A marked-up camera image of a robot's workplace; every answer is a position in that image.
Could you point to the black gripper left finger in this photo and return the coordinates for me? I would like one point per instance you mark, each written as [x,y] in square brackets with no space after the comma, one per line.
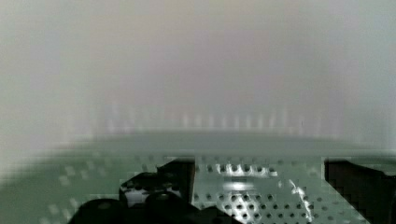
[161,197]

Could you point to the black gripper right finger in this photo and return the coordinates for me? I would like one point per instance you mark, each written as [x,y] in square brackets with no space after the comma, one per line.
[371,192]

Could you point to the green plastic strainer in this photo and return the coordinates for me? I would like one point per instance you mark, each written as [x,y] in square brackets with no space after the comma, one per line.
[255,178]

